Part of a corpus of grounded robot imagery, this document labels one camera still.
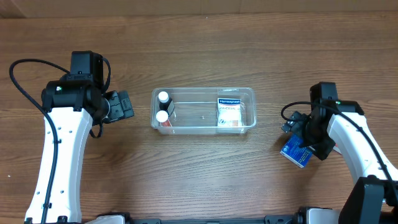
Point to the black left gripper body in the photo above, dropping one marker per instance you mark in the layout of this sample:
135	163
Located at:
121	106

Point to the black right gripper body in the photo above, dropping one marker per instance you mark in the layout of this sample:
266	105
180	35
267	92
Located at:
294	121

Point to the blue medicine box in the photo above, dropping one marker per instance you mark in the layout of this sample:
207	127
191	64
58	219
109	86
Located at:
291	150

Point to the orange bottle white cap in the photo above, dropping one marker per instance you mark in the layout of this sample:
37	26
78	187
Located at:
162	117

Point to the black bottle white cap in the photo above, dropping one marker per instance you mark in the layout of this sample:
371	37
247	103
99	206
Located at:
166	103

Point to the white Hansaplast plaster box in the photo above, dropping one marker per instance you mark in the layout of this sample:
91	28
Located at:
229	112

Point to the red medicine box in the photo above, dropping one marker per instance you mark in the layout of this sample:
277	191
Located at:
335	148

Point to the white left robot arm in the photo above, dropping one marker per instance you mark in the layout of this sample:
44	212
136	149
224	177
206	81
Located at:
73	108

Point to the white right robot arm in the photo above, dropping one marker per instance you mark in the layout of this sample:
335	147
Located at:
342	124

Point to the clear plastic container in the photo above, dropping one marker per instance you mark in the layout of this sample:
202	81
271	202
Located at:
196	110

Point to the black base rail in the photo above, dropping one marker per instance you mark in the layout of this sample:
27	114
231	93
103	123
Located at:
217	219

